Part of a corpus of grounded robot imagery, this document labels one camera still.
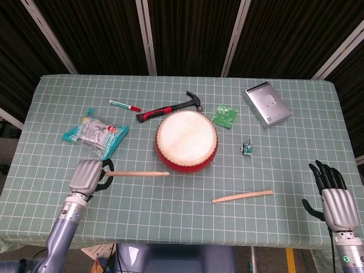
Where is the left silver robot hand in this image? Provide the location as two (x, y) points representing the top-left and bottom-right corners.
(69, 159), (115, 203)

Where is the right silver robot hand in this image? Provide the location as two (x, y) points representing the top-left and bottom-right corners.
(301, 160), (361, 233)

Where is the wooden drumstick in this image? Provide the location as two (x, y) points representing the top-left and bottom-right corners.
(104, 171), (170, 178)
(211, 189), (274, 204)

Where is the red and white drum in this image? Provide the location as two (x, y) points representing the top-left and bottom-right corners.
(155, 110), (219, 174)

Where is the teal and silver snack bag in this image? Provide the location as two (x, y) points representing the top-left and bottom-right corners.
(61, 107), (130, 161)

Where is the white printed paper sheet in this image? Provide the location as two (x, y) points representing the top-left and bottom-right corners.
(81, 243), (114, 261)

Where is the green and red marker pen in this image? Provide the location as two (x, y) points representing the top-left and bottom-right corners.
(109, 99), (142, 112)

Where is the colourful printed box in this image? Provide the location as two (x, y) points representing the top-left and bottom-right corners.
(91, 257), (110, 273)

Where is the red and black claw hammer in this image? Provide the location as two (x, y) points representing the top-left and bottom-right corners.
(136, 90), (203, 123)

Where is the green checked tablecloth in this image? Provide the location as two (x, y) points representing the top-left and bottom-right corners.
(0, 74), (364, 253)

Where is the small green circuit module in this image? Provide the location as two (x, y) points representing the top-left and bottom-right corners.
(241, 138), (254, 156)

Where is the dark ribbed partition panel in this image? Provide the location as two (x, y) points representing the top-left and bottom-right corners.
(227, 0), (364, 79)
(147, 0), (242, 77)
(0, 0), (71, 114)
(32, 0), (150, 76)
(324, 36), (364, 160)

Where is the blue-grey robot torso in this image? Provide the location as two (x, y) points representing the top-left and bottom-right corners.
(115, 243), (237, 273)

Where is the silver product box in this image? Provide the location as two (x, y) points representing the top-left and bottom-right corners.
(242, 81), (293, 129)

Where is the green sachet packet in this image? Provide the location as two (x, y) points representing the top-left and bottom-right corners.
(211, 104), (238, 129)

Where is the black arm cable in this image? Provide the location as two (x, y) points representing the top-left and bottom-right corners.
(326, 224), (338, 273)

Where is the white partition frame post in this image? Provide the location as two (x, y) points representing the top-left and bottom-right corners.
(0, 107), (24, 130)
(20, 0), (78, 75)
(135, 0), (158, 76)
(220, 0), (251, 77)
(311, 19), (364, 80)

